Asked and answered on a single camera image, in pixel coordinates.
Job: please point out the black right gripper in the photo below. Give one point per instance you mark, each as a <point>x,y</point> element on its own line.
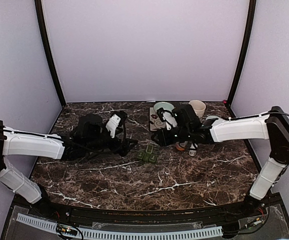
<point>164,140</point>

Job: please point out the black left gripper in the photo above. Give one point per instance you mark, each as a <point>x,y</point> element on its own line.
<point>124,149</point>

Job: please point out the orange grey-capped pill bottle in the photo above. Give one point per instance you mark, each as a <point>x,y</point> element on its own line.
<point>181,146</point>

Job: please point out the green pill organizer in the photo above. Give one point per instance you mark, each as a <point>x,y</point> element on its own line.
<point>147,155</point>

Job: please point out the small white pill bottle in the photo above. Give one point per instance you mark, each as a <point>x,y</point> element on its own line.
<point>193,150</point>

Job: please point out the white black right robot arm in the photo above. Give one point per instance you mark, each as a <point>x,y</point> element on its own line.
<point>184,125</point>

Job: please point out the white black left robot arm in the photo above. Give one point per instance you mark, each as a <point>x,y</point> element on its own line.
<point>91,136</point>

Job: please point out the floral square ceramic plate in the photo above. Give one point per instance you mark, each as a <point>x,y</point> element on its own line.
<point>155,122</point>

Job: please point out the plain teal ceramic bowl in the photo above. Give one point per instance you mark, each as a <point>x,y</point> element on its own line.
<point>165,105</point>

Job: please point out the cream floral ceramic mug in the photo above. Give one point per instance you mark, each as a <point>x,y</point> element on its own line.
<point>199,107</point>

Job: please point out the teal ribbed small bowl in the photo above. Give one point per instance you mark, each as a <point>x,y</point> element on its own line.
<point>210,117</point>

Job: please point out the left circuit board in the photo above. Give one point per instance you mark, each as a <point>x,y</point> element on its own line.
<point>66,230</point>

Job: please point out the circuit board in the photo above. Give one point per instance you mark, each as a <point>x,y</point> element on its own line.
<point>66,230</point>
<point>254,222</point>

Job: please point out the right circuit board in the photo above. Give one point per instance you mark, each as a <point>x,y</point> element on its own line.
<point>254,222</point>

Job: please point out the white slotted cable duct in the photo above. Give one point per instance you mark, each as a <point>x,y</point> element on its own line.
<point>106,231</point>

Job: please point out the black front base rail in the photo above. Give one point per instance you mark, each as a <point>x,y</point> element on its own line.
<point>229,216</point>

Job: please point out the black right corner post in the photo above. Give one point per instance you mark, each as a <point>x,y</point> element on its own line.
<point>243,52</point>

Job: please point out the black corner post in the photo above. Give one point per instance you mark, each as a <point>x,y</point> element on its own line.
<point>243,52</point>
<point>48,52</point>

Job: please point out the black left corner post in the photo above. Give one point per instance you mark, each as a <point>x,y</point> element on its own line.
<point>48,52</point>

